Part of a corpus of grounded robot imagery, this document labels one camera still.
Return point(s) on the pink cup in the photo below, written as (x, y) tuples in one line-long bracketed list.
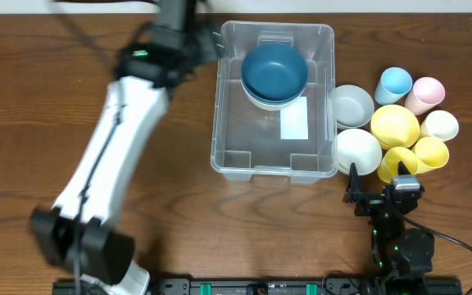
[(426, 93)]

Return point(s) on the cream white cup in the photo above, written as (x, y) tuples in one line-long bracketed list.
[(440, 124)]

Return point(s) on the yellow cup right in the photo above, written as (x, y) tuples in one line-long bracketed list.
[(431, 153)]

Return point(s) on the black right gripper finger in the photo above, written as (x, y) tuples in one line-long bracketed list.
[(353, 192), (402, 169)]

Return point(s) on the white label in container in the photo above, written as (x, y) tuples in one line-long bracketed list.
[(294, 121)]

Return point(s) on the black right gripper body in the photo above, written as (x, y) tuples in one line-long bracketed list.
[(370, 206)]

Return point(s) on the dark blue bowl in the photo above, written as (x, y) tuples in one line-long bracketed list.
[(271, 101), (275, 70)]

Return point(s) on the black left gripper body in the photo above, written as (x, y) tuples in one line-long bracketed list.
[(206, 51)]

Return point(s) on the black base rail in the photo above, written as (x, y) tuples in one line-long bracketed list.
[(327, 286)]

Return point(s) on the yellow small bowl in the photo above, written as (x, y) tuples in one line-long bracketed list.
[(395, 126)]

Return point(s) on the yellow cup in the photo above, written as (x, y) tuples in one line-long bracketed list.
[(431, 153), (389, 165)]

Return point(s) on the yellow cup front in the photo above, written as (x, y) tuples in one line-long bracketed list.
[(389, 165)]

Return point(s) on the white small bowl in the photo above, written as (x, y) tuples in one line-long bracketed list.
[(359, 147)]

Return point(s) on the light blue cup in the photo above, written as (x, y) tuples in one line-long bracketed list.
[(394, 83)]

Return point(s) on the cream beige bowl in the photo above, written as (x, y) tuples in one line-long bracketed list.
[(270, 106)]

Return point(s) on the grey small bowl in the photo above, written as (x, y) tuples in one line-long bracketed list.
[(353, 108)]

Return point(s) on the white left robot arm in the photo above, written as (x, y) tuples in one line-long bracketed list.
[(78, 233)]

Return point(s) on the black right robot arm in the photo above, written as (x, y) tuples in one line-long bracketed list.
[(404, 255)]

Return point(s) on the clear plastic storage container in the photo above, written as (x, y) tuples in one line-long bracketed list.
[(246, 139)]

